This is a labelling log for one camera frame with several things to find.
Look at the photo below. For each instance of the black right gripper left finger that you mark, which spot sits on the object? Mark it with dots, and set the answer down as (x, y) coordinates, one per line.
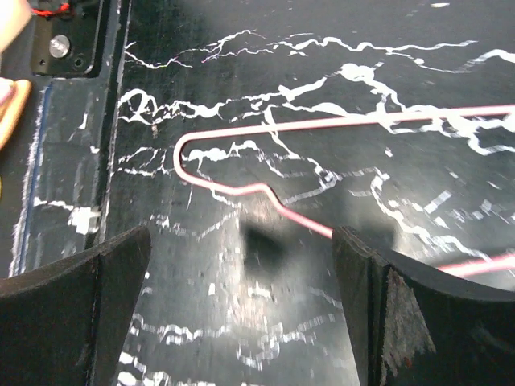
(66, 323)

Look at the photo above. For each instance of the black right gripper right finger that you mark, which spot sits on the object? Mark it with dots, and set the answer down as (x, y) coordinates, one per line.
(412, 324)

